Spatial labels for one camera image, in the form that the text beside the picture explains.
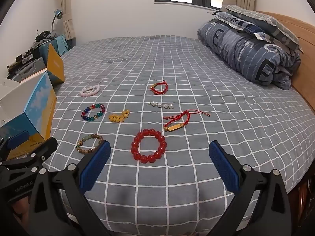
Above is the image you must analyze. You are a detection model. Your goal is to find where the blue patterned pillow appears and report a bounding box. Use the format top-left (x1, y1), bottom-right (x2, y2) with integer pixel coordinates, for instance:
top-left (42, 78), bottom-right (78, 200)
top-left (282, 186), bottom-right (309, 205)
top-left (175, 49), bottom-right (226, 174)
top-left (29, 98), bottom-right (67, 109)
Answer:
top-left (212, 11), bottom-right (278, 45)

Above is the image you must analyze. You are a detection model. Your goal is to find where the person's left hand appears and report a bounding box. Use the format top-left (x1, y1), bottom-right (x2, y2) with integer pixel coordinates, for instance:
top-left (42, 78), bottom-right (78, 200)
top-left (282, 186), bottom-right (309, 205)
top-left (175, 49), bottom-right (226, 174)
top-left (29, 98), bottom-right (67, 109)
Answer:
top-left (11, 198), bottom-right (31, 217)

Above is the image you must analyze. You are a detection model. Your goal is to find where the wooden bed frame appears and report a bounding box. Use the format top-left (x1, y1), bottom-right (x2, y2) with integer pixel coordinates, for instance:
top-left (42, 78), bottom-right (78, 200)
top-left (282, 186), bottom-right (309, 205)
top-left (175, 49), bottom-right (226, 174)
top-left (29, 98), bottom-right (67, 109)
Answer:
top-left (256, 11), bottom-right (315, 227)

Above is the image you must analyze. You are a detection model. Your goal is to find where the small red cord bracelet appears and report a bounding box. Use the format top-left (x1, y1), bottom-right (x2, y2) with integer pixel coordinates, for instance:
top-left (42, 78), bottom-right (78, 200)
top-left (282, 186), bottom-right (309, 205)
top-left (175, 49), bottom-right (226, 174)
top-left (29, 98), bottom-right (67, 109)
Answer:
top-left (151, 80), bottom-right (169, 95)

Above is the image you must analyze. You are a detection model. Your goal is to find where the blue yellow cardboard box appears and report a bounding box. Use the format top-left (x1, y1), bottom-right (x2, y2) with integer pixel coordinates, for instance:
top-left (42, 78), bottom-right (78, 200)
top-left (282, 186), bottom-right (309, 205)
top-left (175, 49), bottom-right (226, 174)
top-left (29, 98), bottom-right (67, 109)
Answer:
top-left (0, 44), bottom-right (66, 160)

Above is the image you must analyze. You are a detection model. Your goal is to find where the grey checked pillow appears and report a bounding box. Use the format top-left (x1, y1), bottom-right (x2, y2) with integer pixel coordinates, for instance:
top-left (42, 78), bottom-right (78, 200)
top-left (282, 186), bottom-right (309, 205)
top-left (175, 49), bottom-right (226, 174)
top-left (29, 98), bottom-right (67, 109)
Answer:
top-left (221, 4), bottom-right (304, 52)

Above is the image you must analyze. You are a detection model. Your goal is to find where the folded blue printed quilt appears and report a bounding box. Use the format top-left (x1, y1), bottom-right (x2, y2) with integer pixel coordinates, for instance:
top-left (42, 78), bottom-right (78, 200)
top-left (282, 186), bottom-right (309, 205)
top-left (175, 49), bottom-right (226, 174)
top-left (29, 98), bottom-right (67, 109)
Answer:
top-left (197, 17), bottom-right (302, 90)

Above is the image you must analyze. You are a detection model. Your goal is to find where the grey suitcase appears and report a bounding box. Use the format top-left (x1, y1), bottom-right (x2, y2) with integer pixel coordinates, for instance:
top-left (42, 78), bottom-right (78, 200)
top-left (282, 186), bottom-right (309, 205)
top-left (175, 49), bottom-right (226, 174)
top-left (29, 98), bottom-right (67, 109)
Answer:
top-left (7, 56), bottom-right (47, 83)

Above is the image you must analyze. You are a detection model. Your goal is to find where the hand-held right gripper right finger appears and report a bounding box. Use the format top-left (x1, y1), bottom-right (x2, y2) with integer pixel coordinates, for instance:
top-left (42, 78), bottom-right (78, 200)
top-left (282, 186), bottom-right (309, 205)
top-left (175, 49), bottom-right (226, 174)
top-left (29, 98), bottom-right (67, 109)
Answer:
top-left (209, 140), bottom-right (292, 236)

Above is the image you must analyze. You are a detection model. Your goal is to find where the pink bead bracelet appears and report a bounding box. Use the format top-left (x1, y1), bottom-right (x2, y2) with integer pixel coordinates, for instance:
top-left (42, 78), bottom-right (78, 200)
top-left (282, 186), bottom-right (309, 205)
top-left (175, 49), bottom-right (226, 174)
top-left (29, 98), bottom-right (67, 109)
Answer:
top-left (80, 84), bottom-right (101, 97)

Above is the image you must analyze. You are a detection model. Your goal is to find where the teal suitcase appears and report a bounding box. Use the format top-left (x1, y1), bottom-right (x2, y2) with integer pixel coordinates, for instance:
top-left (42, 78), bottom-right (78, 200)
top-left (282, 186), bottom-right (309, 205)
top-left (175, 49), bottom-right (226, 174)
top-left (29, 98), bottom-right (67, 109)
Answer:
top-left (39, 35), bottom-right (68, 59)

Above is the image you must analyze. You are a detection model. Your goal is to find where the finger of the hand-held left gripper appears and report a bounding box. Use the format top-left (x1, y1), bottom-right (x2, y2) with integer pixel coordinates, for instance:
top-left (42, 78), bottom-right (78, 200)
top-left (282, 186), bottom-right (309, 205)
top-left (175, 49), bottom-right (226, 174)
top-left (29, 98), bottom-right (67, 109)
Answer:
top-left (0, 131), bottom-right (29, 160)
top-left (7, 137), bottom-right (58, 170)

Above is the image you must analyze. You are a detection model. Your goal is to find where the grey checked bed sheet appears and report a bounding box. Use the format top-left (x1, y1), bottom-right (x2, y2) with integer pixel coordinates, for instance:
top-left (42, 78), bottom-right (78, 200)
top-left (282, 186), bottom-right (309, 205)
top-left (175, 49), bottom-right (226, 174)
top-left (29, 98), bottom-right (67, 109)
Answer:
top-left (48, 35), bottom-right (315, 234)

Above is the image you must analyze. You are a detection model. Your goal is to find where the red cord bracelet gold bar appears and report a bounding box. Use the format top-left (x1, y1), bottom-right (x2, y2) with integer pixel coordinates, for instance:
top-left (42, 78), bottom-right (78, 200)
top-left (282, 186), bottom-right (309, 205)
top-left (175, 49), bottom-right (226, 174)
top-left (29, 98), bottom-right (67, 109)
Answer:
top-left (163, 110), bottom-right (211, 133)

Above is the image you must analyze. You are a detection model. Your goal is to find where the dark clutter on suitcase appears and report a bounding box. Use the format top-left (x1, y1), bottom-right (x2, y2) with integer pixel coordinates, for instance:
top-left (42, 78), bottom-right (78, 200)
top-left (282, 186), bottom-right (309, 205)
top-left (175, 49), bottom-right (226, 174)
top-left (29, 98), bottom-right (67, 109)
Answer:
top-left (32, 29), bottom-right (58, 45)

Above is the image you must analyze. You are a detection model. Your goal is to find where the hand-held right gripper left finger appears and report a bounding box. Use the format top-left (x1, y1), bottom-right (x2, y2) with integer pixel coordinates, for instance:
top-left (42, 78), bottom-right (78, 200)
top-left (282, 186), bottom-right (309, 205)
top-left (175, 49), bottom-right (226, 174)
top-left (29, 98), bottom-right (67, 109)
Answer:
top-left (29, 140), bottom-right (116, 236)

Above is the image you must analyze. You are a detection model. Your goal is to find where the yellow amber bead bracelet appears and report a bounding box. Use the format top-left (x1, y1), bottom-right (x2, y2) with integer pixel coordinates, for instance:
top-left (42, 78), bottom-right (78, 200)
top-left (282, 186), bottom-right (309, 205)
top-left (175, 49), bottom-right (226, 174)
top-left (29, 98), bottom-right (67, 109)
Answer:
top-left (109, 109), bottom-right (130, 123)

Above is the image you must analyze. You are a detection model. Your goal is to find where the small white bead bracelet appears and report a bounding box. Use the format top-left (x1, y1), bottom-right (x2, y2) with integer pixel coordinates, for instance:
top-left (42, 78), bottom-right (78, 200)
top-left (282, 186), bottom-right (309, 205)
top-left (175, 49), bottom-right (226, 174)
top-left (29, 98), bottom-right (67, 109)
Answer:
top-left (148, 101), bottom-right (174, 110)

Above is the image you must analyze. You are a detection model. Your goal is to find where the brown wooden bead bracelet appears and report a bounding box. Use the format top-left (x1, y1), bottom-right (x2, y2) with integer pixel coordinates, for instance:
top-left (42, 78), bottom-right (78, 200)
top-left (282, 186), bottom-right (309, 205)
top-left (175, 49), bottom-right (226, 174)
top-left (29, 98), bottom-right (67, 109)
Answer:
top-left (76, 134), bottom-right (105, 155)

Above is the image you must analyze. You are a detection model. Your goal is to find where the large red bead bracelet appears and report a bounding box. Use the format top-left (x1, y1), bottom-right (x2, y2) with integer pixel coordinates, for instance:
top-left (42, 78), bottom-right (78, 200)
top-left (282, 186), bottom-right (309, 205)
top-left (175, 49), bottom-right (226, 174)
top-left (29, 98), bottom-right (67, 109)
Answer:
top-left (131, 128), bottom-right (168, 164)

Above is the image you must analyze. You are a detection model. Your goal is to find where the blue desk lamp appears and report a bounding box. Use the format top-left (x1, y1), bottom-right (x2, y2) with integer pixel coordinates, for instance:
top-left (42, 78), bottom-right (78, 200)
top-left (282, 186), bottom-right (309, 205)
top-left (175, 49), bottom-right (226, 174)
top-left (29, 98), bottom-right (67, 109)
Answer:
top-left (50, 8), bottom-right (63, 33)

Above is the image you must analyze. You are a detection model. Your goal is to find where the multicolour bead bracelet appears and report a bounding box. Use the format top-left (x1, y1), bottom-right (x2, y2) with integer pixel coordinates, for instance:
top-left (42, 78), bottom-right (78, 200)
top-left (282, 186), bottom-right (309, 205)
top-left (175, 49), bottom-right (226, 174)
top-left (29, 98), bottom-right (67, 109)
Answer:
top-left (81, 103), bottom-right (106, 123)

